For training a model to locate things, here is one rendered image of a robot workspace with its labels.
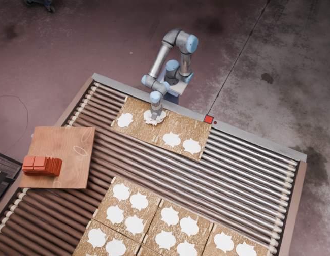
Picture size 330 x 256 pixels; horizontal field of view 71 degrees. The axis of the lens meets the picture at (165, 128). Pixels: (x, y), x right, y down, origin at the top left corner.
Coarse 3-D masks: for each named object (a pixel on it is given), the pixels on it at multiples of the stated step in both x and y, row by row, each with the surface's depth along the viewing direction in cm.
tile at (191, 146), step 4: (188, 140) 195; (192, 140) 195; (184, 144) 194; (188, 144) 194; (192, 144) 194; (196, 144) 194; (188, 148) 192; (192, 148) 192; (196, 148) 192; (200, 148) 192; (192, 152) 191; (196, 152) 191
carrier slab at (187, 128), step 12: (168, 120) 204; (180, 120) 204; (192, 120) 204; (168, 132) 200; (180, 132) 200; (192, 132) 199; (204, 132) 199; (156, 144) 195; (180, 144) 195; (204, 144) 195; (192, 156) 191
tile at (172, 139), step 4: (164, 136) 197; (168, 136) 197; (172, 136) 197; (176, 136) 197; (164, 140) 196; (168, 140) 196; (172, 140) 195; (176, 140) 195; (180, 140) 195; (164, 144) 194; (168, 144) 194; (172, 144) 194; (176, 144) 194
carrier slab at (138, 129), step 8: (128, 104) 212; (136, 104) 212; (144, 104) 211; (120, 112) 208; (128, 112) 208; (136, 112) 208; (136, 120) 205; (144, 120) 205; (112, 128) 202; (120, 128) 202; (128, 128) 202; (136, 128) 202; (144, 128) 202; (152, 128) 202; (160, 128) 202; (136, 136) 199; (144, 136) 199; (152, 136) 198; (152, 144) 197
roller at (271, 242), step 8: (96, 160) 192; (112, 168) 189; (120, 168) 191; (128, 176) 187; (136, 176) 187; (144, 184) 184; (152, 184) 184; (160, 192) 182; (168, 192) 181; (176, 200) 180; (184, 200) 178; (200, 208) 176; (216, 216) 173; (232, 224) 171; (240, 224) 172; (248, 232) 169; (256, 232) 169; (264, 240) 167; (272, 240) 166
